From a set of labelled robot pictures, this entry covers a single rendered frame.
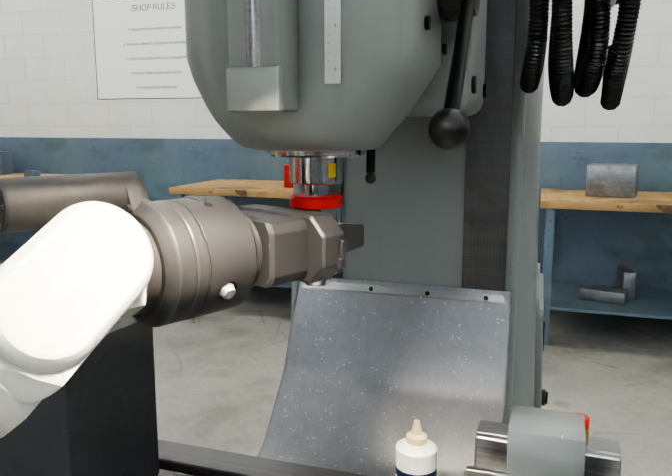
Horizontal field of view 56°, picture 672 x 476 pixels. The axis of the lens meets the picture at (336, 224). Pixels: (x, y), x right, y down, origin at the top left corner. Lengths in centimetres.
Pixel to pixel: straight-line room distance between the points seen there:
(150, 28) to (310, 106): 527
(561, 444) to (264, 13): 40
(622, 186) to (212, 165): 311
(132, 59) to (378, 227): 496
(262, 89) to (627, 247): 447
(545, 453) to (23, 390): 39
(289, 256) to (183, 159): 505
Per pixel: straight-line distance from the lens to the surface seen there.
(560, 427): 58
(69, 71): 619
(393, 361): 93
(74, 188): 44
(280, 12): 45
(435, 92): 64
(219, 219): 46
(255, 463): 80
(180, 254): 43
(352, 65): 47
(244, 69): 45
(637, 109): 477
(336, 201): 55
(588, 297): 432
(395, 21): 48
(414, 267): 94
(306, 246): 50
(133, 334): 71
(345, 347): 95
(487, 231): 91
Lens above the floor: 133
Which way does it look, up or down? 9 degrees down
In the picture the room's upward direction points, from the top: straight up
